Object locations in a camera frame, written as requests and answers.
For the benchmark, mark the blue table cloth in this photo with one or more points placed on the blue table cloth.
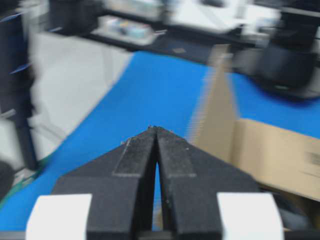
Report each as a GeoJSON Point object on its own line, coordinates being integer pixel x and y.
{"type": "Point", "coordinates": [153, 90]}

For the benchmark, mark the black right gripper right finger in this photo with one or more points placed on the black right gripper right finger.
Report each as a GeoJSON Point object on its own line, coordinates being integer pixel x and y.
{"type": "Point", "coordinates": [190, 180]}

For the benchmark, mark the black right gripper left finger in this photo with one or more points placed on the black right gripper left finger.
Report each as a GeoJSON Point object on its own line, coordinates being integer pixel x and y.
{"type": "Point", "coordinates": [102, 199]}

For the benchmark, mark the brown cardboard box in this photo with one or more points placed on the brown cardboard box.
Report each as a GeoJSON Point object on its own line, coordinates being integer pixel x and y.
{"type": "Point", "coordinates": [273, 138]}

